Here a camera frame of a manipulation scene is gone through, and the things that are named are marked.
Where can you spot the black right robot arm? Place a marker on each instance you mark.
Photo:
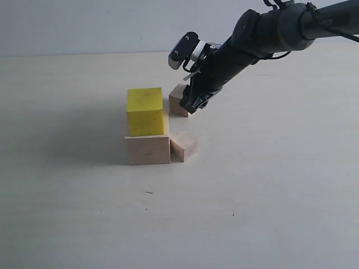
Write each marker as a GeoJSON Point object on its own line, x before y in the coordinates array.
{"type": "Point", "coordinates": [287, 27]}

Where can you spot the medium wooden cube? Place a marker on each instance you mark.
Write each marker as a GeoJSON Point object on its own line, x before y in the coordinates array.
{"type": "Point", "coordinates": [174, 101]}

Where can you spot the large wooden cube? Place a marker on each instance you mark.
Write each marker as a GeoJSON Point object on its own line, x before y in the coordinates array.
{"type": "Point", "coordinates": [150, 150]}

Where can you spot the yellow cube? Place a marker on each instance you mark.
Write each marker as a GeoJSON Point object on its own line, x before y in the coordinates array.
{"type": "Point", "coordinates": [145, 112]}

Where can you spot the small wooden cube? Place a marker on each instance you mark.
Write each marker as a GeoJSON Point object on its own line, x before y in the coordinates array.
{"type": "Point", "coordinates": [184, 145]}

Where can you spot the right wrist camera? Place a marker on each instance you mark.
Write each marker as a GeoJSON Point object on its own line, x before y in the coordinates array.
{"type": "Point", "coordinates": [187, 53]}

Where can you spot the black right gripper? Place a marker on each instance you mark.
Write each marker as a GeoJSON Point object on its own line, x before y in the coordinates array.
{"type": "Point", "coordinates": [221, 65]}

